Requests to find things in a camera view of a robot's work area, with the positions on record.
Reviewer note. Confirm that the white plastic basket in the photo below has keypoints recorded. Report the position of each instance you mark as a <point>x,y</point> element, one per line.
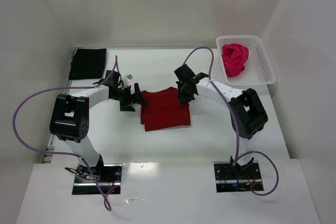
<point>258,69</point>

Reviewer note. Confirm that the black folded t shirt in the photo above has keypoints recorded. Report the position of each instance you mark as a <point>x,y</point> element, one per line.
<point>88,64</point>

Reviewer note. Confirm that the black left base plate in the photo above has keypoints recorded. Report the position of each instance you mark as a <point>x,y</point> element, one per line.
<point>110,179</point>

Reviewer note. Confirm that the dark red t shirt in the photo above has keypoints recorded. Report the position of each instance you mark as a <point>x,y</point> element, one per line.
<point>163,110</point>

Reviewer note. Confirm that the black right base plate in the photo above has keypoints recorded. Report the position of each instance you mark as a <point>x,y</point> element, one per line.
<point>226,180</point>

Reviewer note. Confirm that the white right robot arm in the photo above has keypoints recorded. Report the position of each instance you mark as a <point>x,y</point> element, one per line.
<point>247,113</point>

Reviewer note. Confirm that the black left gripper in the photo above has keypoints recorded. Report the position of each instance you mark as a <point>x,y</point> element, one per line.
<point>129,97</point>

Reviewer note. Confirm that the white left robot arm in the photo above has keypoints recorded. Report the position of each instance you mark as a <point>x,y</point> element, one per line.
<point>70,117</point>

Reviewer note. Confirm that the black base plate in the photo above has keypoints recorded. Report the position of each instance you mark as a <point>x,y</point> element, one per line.
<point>226,180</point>
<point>110,179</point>

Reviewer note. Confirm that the pink crumpled t shirt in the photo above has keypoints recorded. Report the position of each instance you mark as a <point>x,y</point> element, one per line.
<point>234,57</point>

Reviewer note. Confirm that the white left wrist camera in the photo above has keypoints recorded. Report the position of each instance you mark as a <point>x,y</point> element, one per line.
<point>126,80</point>

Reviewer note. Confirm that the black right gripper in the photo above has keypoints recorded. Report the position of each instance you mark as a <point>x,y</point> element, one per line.
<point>186,87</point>

